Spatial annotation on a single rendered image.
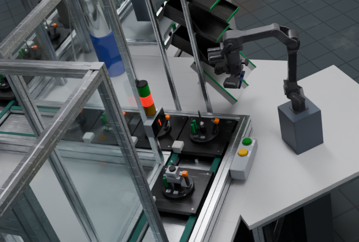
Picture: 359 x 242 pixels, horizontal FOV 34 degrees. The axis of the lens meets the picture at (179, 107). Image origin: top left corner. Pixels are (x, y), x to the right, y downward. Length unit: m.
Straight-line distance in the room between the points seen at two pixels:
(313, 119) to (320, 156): 0.18
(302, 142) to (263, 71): 0.68
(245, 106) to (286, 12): 2.48
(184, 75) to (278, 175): 0.98
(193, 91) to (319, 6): 2.48
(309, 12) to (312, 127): 2.80
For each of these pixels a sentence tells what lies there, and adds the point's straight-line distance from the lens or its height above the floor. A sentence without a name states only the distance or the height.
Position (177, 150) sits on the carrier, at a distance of 2.67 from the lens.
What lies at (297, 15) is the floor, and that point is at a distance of 5.32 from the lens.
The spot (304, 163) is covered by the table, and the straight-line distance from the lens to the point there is 2.65.
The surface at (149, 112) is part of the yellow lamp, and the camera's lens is 2.42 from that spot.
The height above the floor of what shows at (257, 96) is 0.86.
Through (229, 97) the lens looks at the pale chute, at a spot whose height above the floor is 1.03.
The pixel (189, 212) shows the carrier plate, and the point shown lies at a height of 0.97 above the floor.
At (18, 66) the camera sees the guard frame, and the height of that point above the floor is 1.99.
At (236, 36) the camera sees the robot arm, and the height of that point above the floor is 1.50.
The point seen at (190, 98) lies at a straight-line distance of 3.13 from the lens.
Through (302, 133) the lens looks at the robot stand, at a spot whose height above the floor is 0.98.
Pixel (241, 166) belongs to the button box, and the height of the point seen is 0.96.
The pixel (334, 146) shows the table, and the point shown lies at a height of 0.86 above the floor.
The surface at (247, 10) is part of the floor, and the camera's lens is 5.51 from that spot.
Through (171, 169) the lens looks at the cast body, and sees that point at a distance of 2.41.
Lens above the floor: 2.75
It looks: 38 degrees down
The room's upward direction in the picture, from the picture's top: 16 degrees counter-clockwise
